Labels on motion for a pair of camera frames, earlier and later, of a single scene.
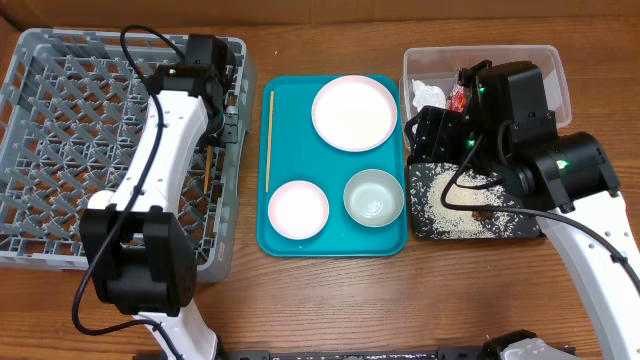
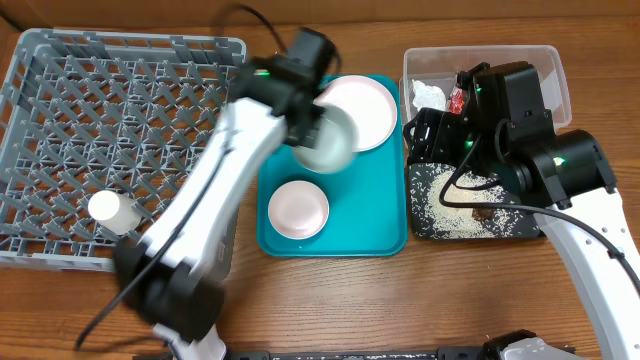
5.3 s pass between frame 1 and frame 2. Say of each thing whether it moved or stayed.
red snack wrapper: stayed
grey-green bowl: moved
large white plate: stayed
